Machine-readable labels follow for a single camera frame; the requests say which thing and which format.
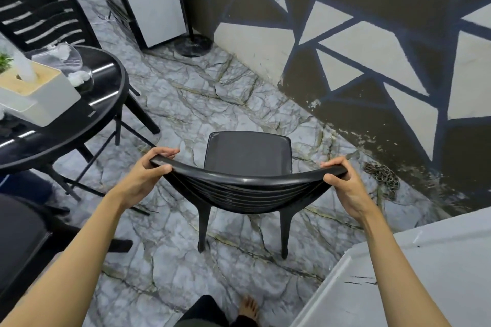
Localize person's right forearm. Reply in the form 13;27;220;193
360;208;452;327

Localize clear glass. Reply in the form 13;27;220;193
32;42;94;88

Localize black plastic armless chair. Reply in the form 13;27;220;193
149;131;349;261

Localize small green plant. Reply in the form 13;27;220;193
0;52;14;75

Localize rusty chain pile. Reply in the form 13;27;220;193
362;161;402;202

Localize black round table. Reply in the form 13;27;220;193
0;46;161;217

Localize white cable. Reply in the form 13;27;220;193
93;11;117;25

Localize person's black trousers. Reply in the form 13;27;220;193
177;294;251;327

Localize black fan stand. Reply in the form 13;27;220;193
173;0;214;58

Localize white tissue sheet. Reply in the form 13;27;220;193
11;49;39;82

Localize person's bare foot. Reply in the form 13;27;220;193
238;295;260;326

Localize person's left hand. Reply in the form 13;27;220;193
114;146;180;213

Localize white tissue box wooden lid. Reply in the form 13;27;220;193
0;59;82;128

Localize crumpled white tissue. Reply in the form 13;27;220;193
67;69;90;87

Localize white chest counter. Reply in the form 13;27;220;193
290;203;491;327

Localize black slatted back chair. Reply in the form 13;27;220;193
0;0;103;56

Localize blue bag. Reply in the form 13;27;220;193
0;171;53;205

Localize person's left forearm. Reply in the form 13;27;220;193
0;188;133;327

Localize person's right hand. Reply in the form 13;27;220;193
320;157;379;229

